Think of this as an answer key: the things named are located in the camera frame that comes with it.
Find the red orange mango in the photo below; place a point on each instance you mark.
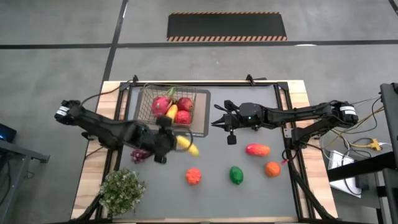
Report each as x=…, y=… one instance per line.
x=257, y=150

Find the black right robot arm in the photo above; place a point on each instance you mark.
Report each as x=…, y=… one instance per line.
x=304, y=112

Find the pink dragon fruit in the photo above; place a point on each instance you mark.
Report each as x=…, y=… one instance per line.
x=161, y=105

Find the black aluminium table frame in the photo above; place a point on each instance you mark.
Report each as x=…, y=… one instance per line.
x=217, y=83

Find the yellow power splitter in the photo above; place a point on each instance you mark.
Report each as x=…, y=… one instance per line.
x=374, y=144

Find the yellow banana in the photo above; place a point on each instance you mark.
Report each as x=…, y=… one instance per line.
x=189, y=147

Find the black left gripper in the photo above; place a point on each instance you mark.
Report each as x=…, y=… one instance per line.
x=152, y=140

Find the black workstation frame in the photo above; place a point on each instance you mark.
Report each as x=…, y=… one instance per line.
x=390, y=109

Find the small ribbed orange fruit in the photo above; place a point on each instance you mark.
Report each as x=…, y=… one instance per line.
x=193, y=176

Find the yellow mango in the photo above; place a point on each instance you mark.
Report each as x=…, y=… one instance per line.
x=172, y=112

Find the grey table mat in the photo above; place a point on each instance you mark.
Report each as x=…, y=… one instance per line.
x=217, y=174

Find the red tag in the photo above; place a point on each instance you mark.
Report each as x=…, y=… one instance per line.
x=284, y=161

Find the black computer blue light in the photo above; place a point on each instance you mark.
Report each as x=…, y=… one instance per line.
x=6, y=133

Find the white box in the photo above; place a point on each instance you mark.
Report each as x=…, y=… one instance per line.
x=339, y=161

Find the green potted plant white flowers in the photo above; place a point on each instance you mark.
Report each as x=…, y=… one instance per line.
x=121, y=191

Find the red apple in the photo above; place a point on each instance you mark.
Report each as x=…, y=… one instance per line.
x=185, y=104

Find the black floor mat hazard stripes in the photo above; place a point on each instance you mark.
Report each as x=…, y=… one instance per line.
x=227, y=26

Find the orange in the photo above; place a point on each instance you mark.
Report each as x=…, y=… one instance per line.
x=272, y=169

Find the green lime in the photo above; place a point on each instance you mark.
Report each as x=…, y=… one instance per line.
x=236, y=175

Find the red bell pepper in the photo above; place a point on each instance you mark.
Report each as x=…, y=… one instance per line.
x=183, y=117

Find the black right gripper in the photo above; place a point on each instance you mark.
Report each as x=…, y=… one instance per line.
x=234, y=119

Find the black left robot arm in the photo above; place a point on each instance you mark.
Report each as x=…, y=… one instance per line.
x=102, y=130

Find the grey metal desk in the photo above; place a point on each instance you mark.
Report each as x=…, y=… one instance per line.
x=18, y=152

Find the purple red grape bunch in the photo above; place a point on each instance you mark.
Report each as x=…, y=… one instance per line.
x=138, y=156

